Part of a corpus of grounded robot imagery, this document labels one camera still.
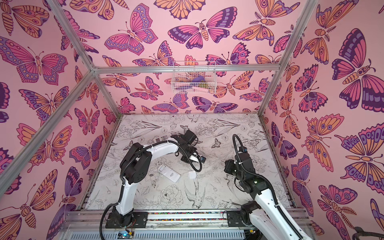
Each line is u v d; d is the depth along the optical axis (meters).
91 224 0.73
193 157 0.80
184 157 0.87
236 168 0.66
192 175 0.89
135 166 0.54
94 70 0.92
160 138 1.06
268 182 0.53
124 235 0.72
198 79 0.95
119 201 0.60
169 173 0.89
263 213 0.60
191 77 0.97
